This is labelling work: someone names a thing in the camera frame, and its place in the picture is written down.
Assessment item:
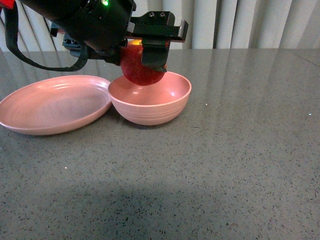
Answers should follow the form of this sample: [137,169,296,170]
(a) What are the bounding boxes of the pink bowl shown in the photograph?
[108,71,192,126]

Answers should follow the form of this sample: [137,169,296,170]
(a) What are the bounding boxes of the white pleated curtain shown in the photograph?
[0,0,320,53]

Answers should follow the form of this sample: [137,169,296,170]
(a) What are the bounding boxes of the pink plate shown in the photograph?
[0,75,112,135]

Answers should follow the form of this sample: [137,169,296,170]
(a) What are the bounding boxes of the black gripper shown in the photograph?
[125,11,189,73]

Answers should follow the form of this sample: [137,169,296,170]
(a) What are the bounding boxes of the red apple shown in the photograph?
[120,39,165,86]

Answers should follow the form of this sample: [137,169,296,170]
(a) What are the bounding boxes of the black cable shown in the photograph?
[4,1,89,72]

